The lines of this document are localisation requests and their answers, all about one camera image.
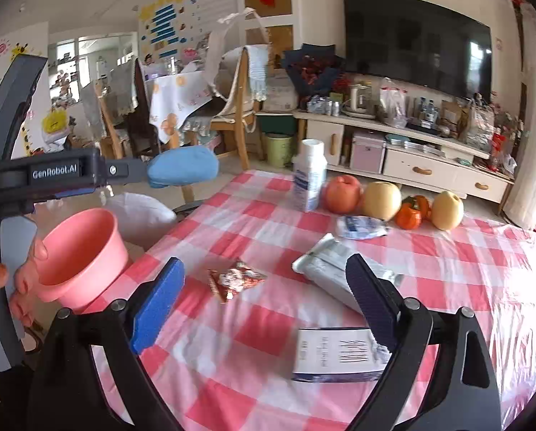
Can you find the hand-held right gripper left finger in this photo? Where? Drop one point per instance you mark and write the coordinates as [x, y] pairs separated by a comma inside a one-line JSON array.
[[155, 309]]

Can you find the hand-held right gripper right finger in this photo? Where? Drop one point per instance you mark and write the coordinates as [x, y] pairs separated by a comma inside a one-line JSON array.
[[371, 305]]

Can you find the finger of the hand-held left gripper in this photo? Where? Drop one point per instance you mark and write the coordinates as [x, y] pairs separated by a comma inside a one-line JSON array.
[[124, 171]]

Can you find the silver foil packet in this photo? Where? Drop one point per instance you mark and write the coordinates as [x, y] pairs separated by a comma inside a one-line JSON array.
[[326, 265]]

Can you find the white navy box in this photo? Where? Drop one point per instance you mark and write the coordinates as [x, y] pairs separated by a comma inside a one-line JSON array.
[[330, 354]]

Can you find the white blue wrapper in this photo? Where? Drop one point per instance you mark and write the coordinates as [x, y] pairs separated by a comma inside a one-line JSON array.
[[362, 227]]

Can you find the pink plastic basin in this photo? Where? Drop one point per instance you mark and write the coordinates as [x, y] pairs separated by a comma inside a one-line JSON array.
[[84, 242]]

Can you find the red snack wrapper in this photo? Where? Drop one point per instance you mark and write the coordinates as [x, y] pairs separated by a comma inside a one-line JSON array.
[[234, 278]]

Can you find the person's left hand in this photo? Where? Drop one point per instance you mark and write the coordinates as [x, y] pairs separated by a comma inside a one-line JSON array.
[[25, 287]]

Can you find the light wooden chair grey cover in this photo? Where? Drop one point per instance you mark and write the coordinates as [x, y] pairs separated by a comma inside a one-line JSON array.
[[110, 134]]

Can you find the dark wooden chair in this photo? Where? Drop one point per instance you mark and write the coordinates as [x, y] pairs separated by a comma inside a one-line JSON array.
[[140, 130]]

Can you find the white cushioned stool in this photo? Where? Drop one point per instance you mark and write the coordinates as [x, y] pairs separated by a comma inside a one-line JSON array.
[[137, 220]]

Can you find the yellow shopping bag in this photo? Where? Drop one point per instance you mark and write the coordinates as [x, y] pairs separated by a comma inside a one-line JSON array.
[[54, 121]]

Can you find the blue cushioned stool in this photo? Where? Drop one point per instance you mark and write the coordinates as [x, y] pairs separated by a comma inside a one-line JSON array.
[[182, 166]]

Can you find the dining table with orange-print cloth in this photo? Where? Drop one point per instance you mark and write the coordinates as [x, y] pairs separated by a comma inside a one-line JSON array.
[[178, 94]]

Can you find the orange persimmon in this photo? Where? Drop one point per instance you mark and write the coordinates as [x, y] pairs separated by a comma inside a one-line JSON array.
[[409, 216]]

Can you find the red white checked tablecloth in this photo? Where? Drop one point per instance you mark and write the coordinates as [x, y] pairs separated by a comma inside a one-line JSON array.
[[259, 323]]

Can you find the yellow apple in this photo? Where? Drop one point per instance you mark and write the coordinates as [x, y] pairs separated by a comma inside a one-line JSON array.
[[381, 201]]

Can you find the red apple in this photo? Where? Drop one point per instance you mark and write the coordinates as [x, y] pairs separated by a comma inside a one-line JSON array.
[[343, 195]]

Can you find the small yellow pear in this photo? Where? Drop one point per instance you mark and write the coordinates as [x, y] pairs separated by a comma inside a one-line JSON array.
[[447, 211]]

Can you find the light wooden chair lace cover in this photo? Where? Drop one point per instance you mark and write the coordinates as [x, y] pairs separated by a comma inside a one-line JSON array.
[[241, 116]]

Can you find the white plastic bottle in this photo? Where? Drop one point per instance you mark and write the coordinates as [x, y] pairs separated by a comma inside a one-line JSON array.
[[308, 179]]

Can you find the pink storage box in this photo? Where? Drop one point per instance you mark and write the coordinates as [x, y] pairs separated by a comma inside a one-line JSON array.
[[367, 152]]

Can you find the white tote bag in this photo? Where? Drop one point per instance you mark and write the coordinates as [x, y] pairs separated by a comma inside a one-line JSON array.
[[218, 49]]

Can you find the green waste bin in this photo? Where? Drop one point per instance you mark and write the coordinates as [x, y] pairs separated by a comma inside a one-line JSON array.
[[279, 150]]

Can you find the dark green storage box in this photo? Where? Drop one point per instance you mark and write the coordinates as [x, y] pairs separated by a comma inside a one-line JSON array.
[[274, 122]]

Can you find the white sack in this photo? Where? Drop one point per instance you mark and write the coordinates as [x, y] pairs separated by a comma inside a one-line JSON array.
[[279, 94]]

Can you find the white television cabinet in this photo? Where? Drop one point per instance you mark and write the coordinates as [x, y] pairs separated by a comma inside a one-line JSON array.
[[321, 137]]

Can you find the clear plastic bag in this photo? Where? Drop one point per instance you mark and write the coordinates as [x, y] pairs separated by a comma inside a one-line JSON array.
[[393, 103]]

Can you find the pack of clear bottles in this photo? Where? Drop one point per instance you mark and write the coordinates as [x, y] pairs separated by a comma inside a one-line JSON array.
[[322, 105]]

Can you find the clear gift bag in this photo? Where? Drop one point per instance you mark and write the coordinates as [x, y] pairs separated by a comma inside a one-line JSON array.
[[476, 128]]

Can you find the glass electric kettle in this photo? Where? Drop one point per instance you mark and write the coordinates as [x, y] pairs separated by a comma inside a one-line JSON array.
[[361, 98]]

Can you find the dark wrapped flower bouquet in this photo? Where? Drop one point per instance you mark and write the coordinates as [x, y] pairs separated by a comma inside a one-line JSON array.
[[310, 69]]

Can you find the white standing air conditioner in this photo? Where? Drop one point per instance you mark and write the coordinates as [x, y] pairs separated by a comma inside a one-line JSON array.
[[532, 121]]

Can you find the black flat television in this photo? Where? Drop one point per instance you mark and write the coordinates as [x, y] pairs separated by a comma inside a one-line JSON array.
[[411, 40]]

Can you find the wall poster with blue strips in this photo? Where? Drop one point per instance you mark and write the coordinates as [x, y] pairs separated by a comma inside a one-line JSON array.
[[164, 22]]

